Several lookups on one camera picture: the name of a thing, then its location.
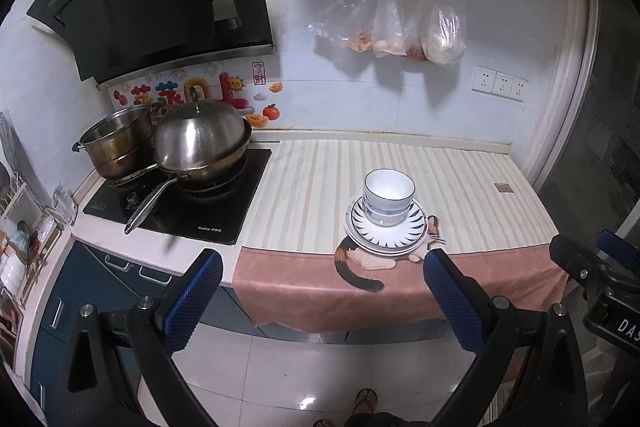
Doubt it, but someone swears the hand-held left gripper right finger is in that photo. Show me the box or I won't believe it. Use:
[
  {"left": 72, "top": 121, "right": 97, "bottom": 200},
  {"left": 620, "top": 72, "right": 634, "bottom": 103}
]
[{"left": 422, "top": 248, "right": 591, "bottom": 427}]

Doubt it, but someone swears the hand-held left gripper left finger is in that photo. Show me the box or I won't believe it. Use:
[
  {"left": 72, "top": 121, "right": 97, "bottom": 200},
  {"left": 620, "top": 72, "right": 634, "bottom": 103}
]
[{"left": 50, "top": 248, "right": 224, "bottom": 427}]

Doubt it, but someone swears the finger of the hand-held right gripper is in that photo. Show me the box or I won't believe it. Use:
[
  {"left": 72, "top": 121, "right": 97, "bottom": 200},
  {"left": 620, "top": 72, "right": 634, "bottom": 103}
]
[
  {"left": 549, "top": 234, "right": 617, "bottom": 289},
  {"left": 596, "top": 229, "right": 640, "bottom": 270}
]

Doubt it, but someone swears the leaf pattern plate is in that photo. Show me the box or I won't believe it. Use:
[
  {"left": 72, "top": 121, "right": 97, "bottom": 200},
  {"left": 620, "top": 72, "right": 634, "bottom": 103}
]
[{"left": 350, "top": 195, "right": 429, "bottom": 244}]

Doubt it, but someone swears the floral white plate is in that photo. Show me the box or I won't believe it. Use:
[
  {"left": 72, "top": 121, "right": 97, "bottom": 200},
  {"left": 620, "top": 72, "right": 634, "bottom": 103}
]
[{"left": 345, "top": 206, "right": 430, "bottom": 253}]

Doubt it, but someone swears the plain white bowl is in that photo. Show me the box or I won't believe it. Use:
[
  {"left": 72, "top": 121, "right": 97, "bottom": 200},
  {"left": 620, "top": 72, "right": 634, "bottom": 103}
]
[{"left": 363, "top": 168, "right": 416, "bottom": 214}]

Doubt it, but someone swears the black gas stove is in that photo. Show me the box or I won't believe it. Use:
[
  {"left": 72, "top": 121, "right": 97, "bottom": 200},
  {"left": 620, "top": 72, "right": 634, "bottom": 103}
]
[{"left": 82, "top": 148, "right": 272, "bottom": 246}]

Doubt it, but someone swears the blue kitchen cabinet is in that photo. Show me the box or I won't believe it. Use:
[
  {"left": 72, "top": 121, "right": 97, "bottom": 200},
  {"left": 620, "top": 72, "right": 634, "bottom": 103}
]
[{"left": 29, "top": 240, "right": 481, "bottom": 427}]

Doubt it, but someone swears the steel wok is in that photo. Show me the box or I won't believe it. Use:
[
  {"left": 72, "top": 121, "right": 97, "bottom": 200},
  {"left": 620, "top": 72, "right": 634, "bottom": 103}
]
[{"left": 124, "top": 122, "right": 254, "bottom": 236}]

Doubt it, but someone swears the person's foot in sandal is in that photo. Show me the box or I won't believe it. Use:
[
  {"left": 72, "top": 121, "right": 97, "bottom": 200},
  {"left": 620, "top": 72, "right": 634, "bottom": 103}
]
[{"left": 344, "top": 388, "right": 379, "bottom": 427}]

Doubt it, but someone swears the clear plastic container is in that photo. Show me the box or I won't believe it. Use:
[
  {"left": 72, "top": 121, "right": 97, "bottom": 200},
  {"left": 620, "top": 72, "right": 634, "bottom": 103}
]
[{"left": 51, "top": 183, "right": 79, "bottom": 229}]

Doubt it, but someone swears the striped cat mat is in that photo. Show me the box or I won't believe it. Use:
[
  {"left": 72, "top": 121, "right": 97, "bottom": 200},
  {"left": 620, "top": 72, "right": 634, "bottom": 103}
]
[{"left": 232, "top": 139, "right": 569, "bottom": 336}]

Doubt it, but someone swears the steel wok lid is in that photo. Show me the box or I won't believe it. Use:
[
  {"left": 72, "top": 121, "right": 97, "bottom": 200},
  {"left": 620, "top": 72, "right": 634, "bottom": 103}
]
[{"left": 153, "top": 87, "right": 247, "bottom": 171}]

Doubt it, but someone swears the steel stock pot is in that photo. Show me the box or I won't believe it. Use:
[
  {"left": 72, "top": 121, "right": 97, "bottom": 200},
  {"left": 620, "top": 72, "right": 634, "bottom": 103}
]
[{"left": 72, "top": 103, "right": 163, "bottom": 181}]

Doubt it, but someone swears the dish rack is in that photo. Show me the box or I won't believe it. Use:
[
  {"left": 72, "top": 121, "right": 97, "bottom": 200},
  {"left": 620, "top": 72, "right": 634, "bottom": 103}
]
[{"left": 0, "top": 154, "right": 67, "bottom": 313}]

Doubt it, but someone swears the clear plastic bag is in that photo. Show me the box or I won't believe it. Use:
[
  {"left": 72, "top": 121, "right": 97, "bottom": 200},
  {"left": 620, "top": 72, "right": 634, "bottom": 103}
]
[
  {"left": 307, "top": 0, "right": 377, "bottom": 54},
  {"left": 405, "top": 0, "right": 467, "bottom": 67},
  {"left": 372, "top": 0, "right": 407, "bottom": 58}
]

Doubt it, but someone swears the colourful wall sticker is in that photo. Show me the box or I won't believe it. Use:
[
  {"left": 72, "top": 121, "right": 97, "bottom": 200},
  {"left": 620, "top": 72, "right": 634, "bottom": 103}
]
[{"left": 112, "top": 61, "right": 287, "bottom": 128}]

